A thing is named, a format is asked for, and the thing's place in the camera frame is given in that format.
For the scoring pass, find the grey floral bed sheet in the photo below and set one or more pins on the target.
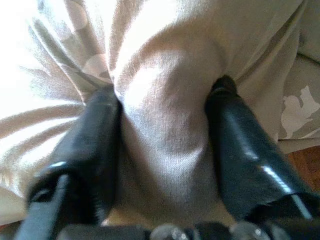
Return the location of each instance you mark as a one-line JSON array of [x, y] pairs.
[[162, 112]]

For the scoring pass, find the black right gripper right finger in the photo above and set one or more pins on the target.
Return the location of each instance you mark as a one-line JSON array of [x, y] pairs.
[[245, 155]]

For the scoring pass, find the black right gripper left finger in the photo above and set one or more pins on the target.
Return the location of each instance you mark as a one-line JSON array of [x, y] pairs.
[[95, 150]]

